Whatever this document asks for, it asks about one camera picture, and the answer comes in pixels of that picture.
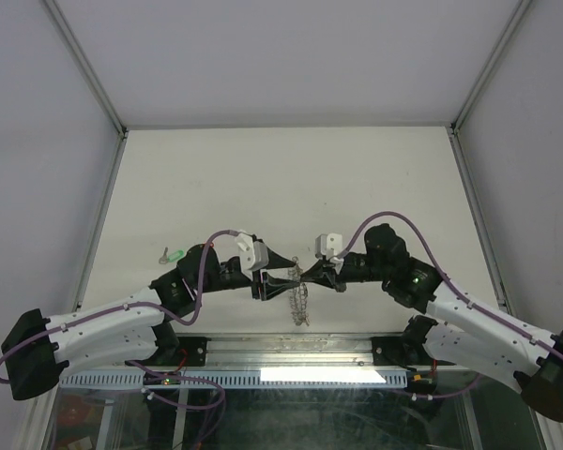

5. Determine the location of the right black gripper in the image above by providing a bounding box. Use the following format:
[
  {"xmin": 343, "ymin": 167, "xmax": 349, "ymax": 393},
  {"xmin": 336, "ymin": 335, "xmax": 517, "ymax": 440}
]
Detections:
[{"xmin": 299, "ymin": 254, "xmax": 390, "ymax": 293}]

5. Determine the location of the metal disc with keyrings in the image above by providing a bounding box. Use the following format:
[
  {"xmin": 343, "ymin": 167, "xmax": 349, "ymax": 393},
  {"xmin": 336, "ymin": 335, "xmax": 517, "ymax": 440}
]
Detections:
[{"xmin": 287, "ymin": 256, "xmax": 310, "ymax": 326}]

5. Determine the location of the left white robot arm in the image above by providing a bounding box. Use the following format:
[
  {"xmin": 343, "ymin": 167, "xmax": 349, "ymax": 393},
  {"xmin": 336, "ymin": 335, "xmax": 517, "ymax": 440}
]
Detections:
[{"xmin": 0, "ymin": 244, "xmax": 299, "ymax": 401}]

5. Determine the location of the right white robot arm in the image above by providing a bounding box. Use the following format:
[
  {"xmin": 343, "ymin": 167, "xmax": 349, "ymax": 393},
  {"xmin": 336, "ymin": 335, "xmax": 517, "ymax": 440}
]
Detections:
[{"xmin": 301, "ymin": 223, "xmax": 563, "ymax": 423}]

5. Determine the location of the green tag key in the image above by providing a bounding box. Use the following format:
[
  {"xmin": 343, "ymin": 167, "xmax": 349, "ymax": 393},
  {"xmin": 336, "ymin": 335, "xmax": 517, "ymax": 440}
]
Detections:
[{"xmin": 158, "ymin": 247, "xmax": 185, "ymax": 264}]

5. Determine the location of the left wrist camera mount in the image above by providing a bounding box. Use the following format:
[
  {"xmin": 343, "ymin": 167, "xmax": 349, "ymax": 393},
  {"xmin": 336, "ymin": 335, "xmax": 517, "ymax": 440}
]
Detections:
[{"xmin": 235, "ymin": 231, "xmax": 269, "ymax": 279}]

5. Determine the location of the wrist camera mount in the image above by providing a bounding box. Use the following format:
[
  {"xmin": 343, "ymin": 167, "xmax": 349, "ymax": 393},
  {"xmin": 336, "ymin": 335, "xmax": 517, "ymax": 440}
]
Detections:
[
  {"xmin": 235, "ymin": 231, "xmax": 269, "ymax": 279},
  {"xmin": 314, "ymin": 233, "xmax": 344, "ymax": 265}
]

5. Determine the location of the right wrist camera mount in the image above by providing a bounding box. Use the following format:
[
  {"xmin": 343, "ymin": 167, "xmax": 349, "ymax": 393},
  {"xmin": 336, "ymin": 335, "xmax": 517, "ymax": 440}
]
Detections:
[{"xmin": 314, "ymin": 233, "xmax": 344, "ymax": 265}]

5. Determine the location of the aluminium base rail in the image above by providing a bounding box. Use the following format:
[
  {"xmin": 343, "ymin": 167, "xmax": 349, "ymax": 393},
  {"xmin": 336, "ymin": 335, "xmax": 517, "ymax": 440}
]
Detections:
[{"xmin": 176, "ymin": 333, "xmax": 433, "ymax": 370}]

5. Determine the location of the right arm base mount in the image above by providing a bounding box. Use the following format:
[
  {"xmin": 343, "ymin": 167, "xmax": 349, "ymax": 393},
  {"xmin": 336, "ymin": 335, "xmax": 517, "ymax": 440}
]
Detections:
[{"xmin": 371, "ymin": 336, "xmax": 426, "ymax": 369}]

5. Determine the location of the white slotted cable duct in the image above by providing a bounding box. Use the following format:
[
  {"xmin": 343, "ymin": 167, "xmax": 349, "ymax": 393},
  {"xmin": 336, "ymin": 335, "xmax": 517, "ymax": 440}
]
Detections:
[{"xmin": 59, "ymin": 367, "xmax": 407, "ymax": 391}]

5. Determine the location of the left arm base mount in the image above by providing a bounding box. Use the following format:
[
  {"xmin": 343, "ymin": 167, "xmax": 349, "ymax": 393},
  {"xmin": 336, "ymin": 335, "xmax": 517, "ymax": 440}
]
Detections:
[{"xmin": 146, "ymin": 335, "xmax": 210, "ymax": 368}]

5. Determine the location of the aluminium frame post left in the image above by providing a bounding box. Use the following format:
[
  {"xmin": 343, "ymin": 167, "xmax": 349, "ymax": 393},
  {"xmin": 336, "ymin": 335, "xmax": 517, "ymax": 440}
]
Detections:
[{"xmin": 40, "ymin": 0, "xmax": 128, "ymax": 138}]

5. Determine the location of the aluminium frame post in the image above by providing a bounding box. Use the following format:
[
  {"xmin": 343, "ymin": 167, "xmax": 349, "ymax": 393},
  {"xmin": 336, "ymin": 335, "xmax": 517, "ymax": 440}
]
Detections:
[
  {"xmin": 40, "ymin": 0, "xmax": 128, "ymax": 138},
  {"xmin": 450, "ymin": 0, "xmax": 536, "ymax": 134}
]

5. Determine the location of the aluminium frame post right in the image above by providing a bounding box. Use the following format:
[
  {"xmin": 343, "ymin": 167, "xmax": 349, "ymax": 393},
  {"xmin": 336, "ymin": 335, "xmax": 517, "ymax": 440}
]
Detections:
[{"xmin": 450, "ymin": 0, "xmax": 536, "ymax": 134}]

